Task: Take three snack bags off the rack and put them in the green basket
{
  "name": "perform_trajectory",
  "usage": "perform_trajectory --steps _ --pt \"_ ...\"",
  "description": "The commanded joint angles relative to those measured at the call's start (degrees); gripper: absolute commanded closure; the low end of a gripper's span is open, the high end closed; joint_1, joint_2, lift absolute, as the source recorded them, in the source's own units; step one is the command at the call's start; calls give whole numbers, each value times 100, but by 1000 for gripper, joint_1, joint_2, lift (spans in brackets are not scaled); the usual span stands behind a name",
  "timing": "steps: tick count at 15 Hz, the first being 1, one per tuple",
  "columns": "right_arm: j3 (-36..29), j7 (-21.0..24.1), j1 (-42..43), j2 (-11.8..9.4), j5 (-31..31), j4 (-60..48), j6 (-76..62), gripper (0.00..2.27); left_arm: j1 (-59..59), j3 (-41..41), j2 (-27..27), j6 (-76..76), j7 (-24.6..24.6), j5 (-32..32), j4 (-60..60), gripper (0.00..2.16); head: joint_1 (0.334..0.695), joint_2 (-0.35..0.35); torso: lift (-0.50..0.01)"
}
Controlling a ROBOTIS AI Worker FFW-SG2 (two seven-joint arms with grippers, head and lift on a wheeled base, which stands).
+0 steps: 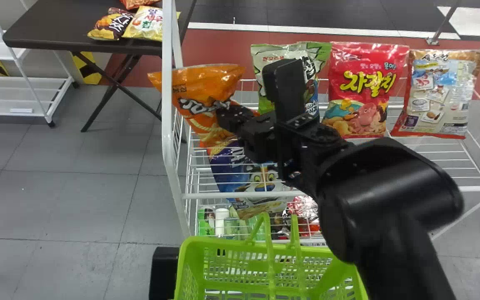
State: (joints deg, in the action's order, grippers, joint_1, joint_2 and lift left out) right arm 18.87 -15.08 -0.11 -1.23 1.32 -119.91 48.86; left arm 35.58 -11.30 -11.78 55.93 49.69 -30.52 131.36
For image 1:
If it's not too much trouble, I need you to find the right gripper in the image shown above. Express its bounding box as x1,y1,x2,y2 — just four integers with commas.
217,104,281,165

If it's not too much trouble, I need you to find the green snack packet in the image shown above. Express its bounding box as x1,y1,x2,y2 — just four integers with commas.
250,41,333,122

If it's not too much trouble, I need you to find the white shelf trolley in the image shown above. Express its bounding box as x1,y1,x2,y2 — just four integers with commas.
0,0,75,128

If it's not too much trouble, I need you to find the red and silver snack packet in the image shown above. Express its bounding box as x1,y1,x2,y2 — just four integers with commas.
285,195,320,239

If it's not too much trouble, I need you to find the green basket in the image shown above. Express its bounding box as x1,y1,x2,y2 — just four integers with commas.
174,212,369,300

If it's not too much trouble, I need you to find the white wire rack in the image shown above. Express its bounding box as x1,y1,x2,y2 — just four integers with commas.
161,0,480,247

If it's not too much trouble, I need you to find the yellow and black striped post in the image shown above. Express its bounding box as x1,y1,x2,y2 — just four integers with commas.
72,51,102,85

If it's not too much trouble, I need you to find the blue cereal bag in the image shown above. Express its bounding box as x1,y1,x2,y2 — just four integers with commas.
208,141,295,220

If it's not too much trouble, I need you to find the small orange snack packet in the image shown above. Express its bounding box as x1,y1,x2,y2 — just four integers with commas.
119,0,161,10

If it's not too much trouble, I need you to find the white and yellow snack packet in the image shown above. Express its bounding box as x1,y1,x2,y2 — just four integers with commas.
122,5,181,42

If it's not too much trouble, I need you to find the black and yellow snack packet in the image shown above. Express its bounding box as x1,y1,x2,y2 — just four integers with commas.
87,7,135,41

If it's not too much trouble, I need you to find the dark side table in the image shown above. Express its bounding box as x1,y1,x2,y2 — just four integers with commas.
2,0,198,133

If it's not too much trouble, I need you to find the beige snack packet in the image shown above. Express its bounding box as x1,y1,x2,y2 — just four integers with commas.
390,49,480,140

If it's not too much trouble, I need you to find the white bottle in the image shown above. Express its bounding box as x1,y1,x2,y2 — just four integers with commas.
215,208,230,237

